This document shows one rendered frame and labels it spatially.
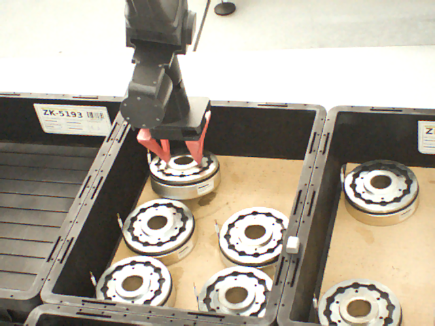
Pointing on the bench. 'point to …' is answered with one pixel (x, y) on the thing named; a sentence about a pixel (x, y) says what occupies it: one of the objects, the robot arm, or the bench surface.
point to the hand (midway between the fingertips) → (182, 157)
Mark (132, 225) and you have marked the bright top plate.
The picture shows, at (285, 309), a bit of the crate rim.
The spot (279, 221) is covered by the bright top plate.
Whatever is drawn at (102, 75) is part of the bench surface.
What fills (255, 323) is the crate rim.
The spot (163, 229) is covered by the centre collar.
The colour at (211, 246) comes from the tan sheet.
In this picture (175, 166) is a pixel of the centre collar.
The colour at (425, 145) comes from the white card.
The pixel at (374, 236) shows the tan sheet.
